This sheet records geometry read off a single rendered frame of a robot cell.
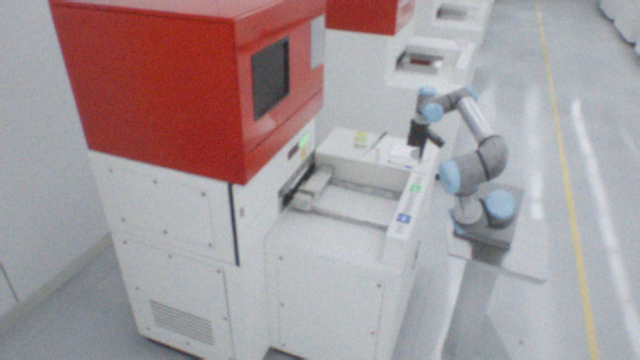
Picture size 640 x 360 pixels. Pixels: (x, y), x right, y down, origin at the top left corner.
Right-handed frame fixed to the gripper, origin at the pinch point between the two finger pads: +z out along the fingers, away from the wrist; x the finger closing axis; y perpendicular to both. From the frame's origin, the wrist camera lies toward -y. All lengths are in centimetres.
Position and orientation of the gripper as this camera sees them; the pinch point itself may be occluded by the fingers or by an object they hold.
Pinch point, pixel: (421, 162)
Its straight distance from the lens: 211.8
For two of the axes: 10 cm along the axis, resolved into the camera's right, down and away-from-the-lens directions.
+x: -3.6, 4.9, -8.0
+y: -9.3, -2.1, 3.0
